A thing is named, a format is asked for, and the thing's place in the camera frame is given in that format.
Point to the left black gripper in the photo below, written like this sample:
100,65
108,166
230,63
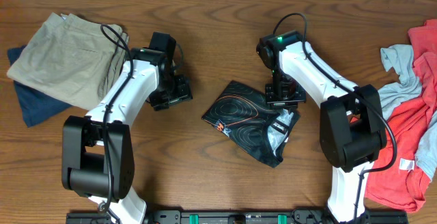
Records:
185,93

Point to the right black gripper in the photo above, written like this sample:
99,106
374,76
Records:
275,102

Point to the black patterned cycling jersey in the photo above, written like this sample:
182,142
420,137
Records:
241,113

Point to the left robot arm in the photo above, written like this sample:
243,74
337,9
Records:
97,154

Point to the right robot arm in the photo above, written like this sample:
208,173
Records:
351,130

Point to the folded khaki trousers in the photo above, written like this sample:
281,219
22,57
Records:
72,60

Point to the light grey t-shirt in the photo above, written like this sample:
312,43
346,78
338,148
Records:
400,58

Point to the folded navy blue garment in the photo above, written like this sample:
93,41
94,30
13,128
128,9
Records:
36,106

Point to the red t-shirt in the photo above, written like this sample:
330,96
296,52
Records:
403,186

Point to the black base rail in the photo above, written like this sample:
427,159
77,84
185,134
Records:
302,216

